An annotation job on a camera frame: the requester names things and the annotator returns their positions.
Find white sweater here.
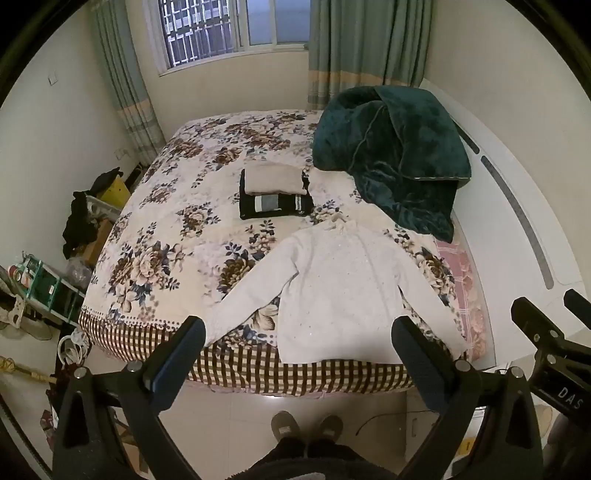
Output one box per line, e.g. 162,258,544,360
203,216,469,365

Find black floor cable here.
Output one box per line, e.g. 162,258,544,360
355,408,416,437

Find white headboard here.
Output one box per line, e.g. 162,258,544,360
418,78,591,365

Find green curtain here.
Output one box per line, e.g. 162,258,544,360
307,0,437,112
88,0,167,167

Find person's legs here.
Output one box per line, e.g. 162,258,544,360
240,436,398,480

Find folded black striped garment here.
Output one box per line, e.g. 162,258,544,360
239,168,315,220

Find cardboard box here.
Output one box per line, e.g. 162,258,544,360
76,219,114,268

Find floral bedsheet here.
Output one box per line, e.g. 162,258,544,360
78,109,485,398

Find barred window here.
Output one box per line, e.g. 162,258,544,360
145,0,312,77

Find green rack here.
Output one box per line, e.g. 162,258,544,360
14,256,86,328

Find person's right slipper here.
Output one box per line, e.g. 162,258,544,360
316,414,345,446

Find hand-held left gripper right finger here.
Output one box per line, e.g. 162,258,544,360
390,315,548,480

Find dark green blanket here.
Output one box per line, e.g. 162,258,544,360
311,85,472,244

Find black clothes pile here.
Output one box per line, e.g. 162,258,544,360
62,189,100,259

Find pink floral sheet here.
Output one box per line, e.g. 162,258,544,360
434,237,490,361

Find yellow box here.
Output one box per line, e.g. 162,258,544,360
99,178,132,208

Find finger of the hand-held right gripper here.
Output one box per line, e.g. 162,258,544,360
511,296,578,356
563,288,591,333

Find folded beige garment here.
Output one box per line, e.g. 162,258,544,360
244,164,309,197

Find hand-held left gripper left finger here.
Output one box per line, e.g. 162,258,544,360
52,315,218,480

